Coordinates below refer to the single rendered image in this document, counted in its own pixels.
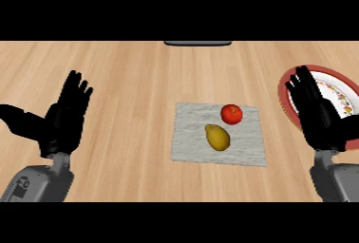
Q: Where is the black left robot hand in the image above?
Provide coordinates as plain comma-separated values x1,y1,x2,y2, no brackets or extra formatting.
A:
0,69,96,159

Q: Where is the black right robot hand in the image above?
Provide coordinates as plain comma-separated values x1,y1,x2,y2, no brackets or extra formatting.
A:
285,65,359,152

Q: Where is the red-rimmed white patterned plate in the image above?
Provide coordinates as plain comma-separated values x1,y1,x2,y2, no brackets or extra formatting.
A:
278,65,359,152

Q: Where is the yellow lemon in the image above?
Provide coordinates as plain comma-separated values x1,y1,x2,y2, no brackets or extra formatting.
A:
204,123,232,152

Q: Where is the grey cloth placemat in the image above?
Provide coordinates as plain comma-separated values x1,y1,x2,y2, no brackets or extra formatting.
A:
170,102,269,168

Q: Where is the red tomato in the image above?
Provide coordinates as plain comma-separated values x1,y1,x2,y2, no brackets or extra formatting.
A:
220,103,244,125

